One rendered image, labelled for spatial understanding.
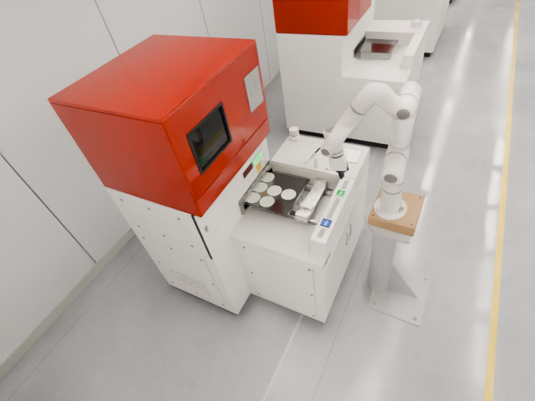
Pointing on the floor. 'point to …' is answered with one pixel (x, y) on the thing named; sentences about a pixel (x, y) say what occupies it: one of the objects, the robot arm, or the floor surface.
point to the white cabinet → (271, 279)
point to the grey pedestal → (393, 278)
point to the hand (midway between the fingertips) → (341, 174)
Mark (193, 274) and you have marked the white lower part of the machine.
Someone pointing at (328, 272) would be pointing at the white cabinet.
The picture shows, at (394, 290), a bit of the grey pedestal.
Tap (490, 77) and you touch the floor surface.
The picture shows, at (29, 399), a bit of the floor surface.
